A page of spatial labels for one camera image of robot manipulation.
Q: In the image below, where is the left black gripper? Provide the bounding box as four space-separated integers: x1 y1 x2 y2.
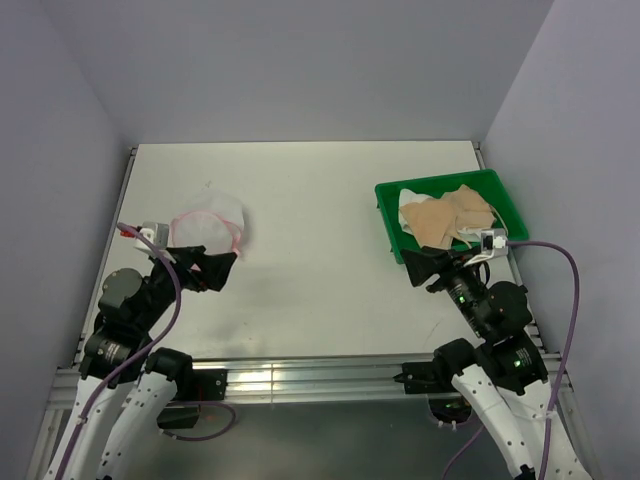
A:
136 244 235 331

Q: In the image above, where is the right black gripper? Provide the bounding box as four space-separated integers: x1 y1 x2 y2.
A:
398 243 489 335

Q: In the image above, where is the beige bra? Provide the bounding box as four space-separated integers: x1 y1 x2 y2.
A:
398 185 499 250

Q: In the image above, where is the white mesh laundry bag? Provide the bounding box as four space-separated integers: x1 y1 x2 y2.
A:
170 188 245 256

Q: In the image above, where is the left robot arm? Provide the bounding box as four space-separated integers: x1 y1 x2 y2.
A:
44 246 237 479

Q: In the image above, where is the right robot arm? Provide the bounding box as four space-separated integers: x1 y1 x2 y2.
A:
394 247 590 479

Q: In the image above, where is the white cloth in bin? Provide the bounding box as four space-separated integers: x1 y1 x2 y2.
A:
398 189 481 242

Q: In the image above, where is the green plastic bin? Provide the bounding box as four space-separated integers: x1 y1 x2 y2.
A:
374 169 529 264

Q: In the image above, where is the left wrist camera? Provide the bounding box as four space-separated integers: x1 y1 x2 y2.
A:
117 221 174 262

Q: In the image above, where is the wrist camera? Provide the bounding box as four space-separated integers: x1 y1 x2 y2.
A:
117 221 174 262
464 228 508 267

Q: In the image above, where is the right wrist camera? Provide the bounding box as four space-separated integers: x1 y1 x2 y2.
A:
464 228 508 267

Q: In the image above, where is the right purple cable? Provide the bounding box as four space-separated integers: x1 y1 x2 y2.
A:
442 240 581 480

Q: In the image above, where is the purple cable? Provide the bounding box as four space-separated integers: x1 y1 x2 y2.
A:
49 234 236 480
442 240 581 480

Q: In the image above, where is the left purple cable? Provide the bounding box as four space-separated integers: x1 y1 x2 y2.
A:
49 234 236 480

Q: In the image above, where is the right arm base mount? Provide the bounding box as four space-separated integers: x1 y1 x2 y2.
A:
393 361 473 427

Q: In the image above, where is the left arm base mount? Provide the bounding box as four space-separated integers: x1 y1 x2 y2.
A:
157 369 228 431

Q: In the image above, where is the aluminium frame rail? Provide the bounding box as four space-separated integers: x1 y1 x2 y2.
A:
24 144 601 480

